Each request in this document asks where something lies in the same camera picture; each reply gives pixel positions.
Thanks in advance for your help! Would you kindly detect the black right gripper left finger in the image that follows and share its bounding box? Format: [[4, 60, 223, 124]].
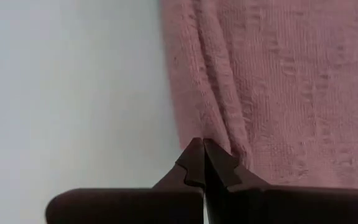
[[44, 138, 206, 224]]

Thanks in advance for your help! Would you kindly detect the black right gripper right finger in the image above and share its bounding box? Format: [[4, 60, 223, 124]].
[[204, 139, 358, 224]]

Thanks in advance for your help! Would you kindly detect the grey woven towel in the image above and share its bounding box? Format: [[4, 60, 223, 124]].
[[159, 0, 358, 190]]

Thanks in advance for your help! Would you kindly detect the green table mat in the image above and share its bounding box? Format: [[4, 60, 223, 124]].
[[0, 0, 183, 224]]

